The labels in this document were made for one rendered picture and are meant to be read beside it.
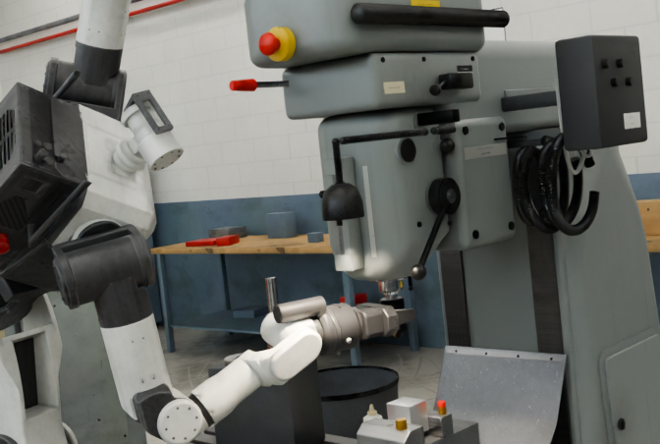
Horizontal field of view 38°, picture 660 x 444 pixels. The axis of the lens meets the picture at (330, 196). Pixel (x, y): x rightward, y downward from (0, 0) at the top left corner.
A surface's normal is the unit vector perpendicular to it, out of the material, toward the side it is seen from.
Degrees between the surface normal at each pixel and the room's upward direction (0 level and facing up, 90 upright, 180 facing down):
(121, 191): 57
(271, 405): 90
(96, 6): 101
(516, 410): 65
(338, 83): 90
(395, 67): 90
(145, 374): 93
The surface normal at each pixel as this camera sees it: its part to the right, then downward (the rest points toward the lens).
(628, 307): 0.72, -0.07
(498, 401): -0.66, -0.36
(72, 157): 0.67, -0.59
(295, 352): 0.54, 0.22
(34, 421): 0.87, 0.00
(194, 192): -0.68, 0.11
